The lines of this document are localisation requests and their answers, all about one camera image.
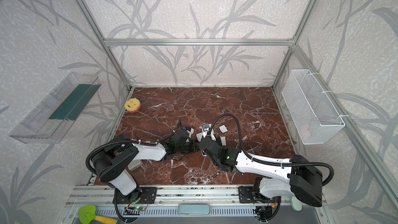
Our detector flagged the white battery cover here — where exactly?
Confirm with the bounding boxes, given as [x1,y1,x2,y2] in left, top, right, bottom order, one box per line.
[219,125,228,133]
[217,136,227,146]

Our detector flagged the white remote control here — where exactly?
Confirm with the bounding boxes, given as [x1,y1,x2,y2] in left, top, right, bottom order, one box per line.
[197,133,203,142]

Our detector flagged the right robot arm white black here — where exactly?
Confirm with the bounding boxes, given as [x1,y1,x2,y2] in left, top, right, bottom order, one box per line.
[198,136,334,207]

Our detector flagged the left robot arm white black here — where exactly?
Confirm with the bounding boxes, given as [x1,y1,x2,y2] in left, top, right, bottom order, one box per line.
[85,127,198,198]

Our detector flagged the grey rectangular sponge block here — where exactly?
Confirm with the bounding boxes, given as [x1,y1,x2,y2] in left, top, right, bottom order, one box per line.
[127,160,143,171]

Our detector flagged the pale green rectangular tray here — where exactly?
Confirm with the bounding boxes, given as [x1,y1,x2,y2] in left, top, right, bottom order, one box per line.
[177,204,211,216]

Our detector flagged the yellow smiley sponge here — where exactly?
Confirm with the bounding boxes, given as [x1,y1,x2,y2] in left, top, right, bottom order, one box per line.
[124,98,141,113]

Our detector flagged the pink item in basket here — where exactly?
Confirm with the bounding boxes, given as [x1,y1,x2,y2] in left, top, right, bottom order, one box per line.
[299,124,311,141]

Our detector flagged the pale green round soap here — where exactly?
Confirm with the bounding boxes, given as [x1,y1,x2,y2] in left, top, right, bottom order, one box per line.
[291,201,302,212]

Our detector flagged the green yellow scoop brush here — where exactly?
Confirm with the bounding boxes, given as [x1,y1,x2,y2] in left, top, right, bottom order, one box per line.
[78,205,118,224]

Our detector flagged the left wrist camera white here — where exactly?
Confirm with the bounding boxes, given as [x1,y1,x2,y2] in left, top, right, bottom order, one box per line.
[183,127,194,138]

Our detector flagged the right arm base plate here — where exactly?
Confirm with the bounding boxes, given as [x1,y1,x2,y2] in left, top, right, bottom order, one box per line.
[238,186,278,204]

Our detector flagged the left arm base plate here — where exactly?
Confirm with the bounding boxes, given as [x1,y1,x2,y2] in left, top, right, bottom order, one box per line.
[113,187,158,205]

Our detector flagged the white wire mesh basket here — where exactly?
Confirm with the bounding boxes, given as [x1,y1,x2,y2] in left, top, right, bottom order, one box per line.
[282,69,345,145]

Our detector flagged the clear plastic wall shelf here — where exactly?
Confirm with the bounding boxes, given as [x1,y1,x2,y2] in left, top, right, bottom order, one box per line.
[9,72,101,144]

